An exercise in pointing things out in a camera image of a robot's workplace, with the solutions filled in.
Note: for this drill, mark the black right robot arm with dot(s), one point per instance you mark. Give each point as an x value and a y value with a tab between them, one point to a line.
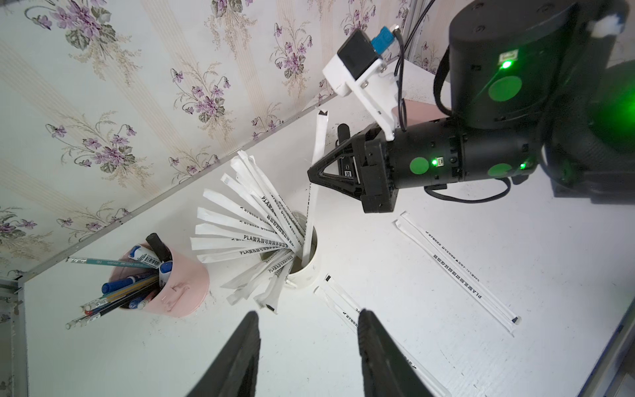
531	89

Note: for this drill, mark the pink eraser case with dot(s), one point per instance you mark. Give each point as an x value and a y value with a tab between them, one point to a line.
419	112

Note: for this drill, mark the black stapler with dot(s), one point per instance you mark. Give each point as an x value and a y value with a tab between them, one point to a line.
343	134

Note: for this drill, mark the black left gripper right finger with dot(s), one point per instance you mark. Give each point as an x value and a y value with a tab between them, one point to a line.
385	371

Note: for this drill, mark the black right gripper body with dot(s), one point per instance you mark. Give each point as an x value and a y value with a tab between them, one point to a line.
378	169

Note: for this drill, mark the white straw cup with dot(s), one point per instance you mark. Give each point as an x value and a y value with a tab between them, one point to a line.
300	276

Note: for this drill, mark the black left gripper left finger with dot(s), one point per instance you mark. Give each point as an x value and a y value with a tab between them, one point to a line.
234	370

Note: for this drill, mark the pink pen cup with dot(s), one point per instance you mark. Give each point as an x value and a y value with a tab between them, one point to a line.
185	291

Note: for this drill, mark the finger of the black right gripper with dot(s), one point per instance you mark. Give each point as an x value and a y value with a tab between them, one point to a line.
338	169

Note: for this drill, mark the bundle of wrapped straws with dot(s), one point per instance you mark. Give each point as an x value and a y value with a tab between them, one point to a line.
259	223

